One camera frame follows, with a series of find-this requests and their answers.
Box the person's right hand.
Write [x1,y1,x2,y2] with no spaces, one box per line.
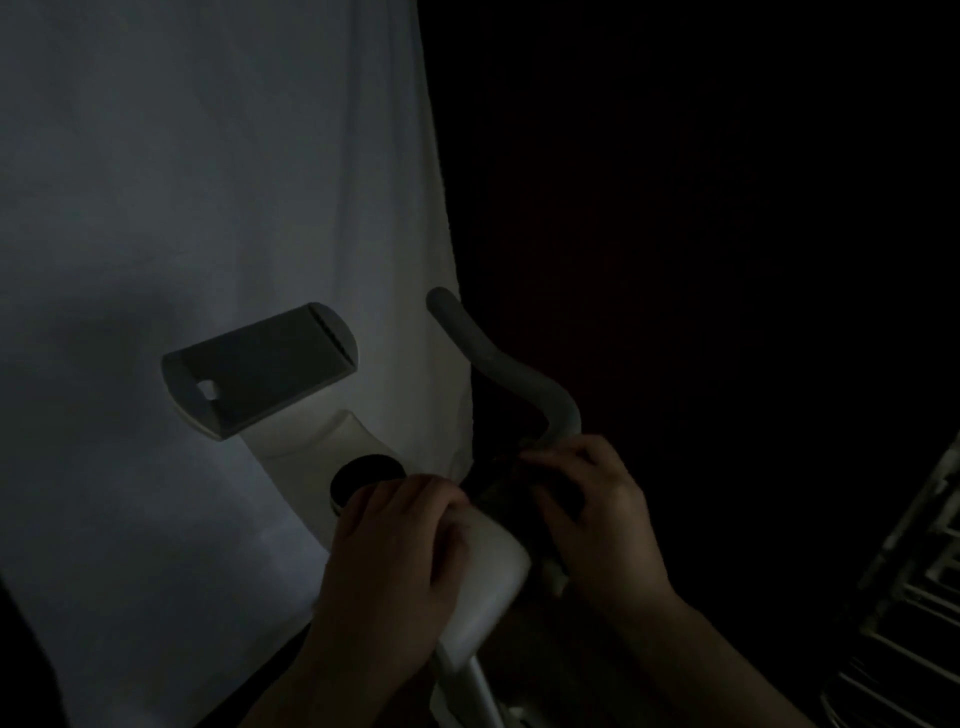
[517,434,680,624]

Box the white hanging sheet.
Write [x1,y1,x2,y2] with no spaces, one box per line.
[0,0,474,728]

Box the white exercise bike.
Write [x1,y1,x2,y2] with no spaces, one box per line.
[160,287,583,728]

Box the person's left hand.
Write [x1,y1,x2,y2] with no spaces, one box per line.
[303,473,474,691]

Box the grey white tablet holder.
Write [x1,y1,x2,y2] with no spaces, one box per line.
[160,302,360,442]

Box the grey cleaning cloth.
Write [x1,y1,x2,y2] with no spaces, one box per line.
[479,442,586,571]

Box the metal drying rack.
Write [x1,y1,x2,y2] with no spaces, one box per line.
[821,431,960,728]

